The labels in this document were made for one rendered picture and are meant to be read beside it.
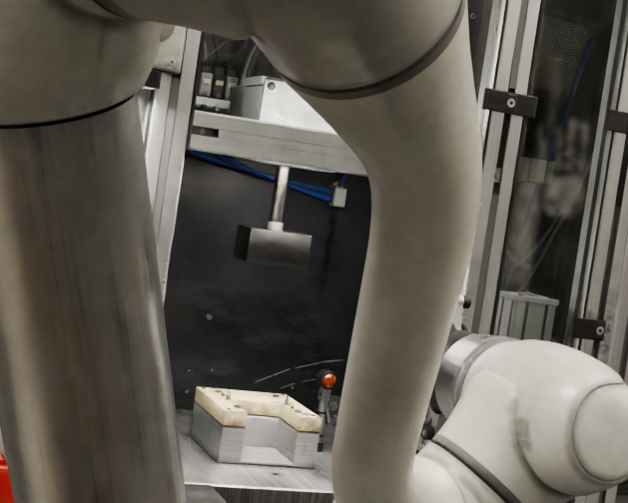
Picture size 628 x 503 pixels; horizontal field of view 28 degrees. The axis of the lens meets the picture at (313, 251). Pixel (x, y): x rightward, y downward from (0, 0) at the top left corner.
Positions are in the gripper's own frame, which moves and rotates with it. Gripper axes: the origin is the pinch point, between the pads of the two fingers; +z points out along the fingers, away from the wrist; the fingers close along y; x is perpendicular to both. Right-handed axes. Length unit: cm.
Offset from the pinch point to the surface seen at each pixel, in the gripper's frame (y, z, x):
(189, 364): -14, 64, 3
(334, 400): -18, 64, -21
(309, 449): -18.8, 32.0, -5.4
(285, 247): 6.2, 39.4, -0.8
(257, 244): 6.1, 39.4, 3.1
